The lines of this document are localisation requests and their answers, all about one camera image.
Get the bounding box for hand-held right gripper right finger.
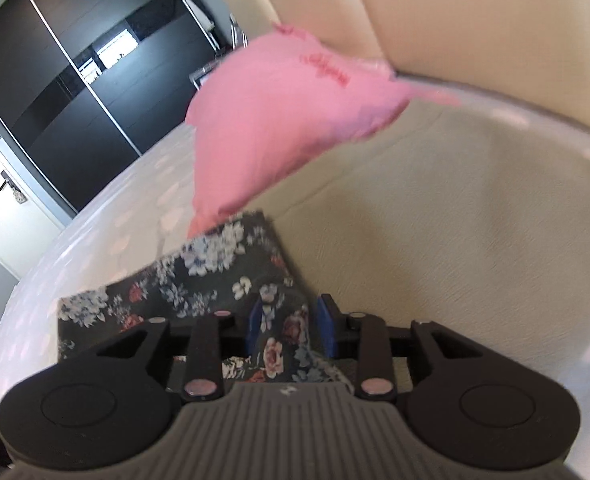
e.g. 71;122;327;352
316;293;492;402

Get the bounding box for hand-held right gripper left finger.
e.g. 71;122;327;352
96;299;264;402

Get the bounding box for dark floral pants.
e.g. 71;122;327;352
57;210;357;397

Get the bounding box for pink pillow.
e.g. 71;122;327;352
185;22;462;239

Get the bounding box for white door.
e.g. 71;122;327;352
0;120;72;277

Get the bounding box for black sliding wardrobe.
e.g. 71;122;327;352
0;0;227;217

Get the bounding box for beige padded headboard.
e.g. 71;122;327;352
215;0;590;143

